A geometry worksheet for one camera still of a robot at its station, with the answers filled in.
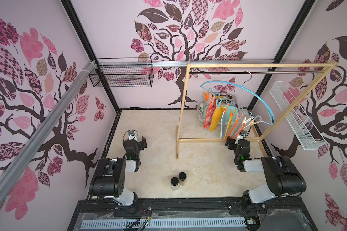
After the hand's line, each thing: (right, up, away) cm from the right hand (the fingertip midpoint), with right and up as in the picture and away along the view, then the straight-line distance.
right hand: (234, 138), depth 94 cm
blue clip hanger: (+3, +25, +9) cm, 27 cm away
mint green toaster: (-2, +18, +4) cm, 19 cm away
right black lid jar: (-36, -19, -19) cm, 45 cm away
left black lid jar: (-40, -21, -21) cm, 50 cm away
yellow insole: (-15, +13, -8) cm, 21 cm away
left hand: (-66, -1, 0) cm, 66 cm away
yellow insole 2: (+1, +7, +15) cm, 16 cm away
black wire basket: (-87, +50, +28) cm, 104 cm away
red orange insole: (-18, +16, -7) cm, 26 cm away
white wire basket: (+28, +4, -22) cm, 36 cm away
